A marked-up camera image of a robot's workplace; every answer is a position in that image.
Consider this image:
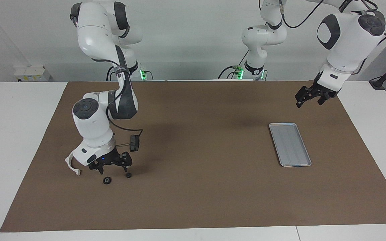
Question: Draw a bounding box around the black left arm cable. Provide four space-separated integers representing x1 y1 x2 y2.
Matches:
279 0 378 29

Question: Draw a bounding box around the silver metal tray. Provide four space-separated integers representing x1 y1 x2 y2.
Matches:
269 123 312 167

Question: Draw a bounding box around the brown table mat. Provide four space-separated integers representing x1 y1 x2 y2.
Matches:
0 80 386 233

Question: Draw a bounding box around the white power strip box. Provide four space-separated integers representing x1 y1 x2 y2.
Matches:
13 65 51 83

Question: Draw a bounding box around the black camera box on rod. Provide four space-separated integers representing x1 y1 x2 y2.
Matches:
115 134 141 152

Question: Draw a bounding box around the white semicircular bracket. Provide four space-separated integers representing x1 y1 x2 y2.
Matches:
65 152 81 177

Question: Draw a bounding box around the black base cable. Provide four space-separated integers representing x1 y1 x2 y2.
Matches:
217 50 249 80
106 62 154 81

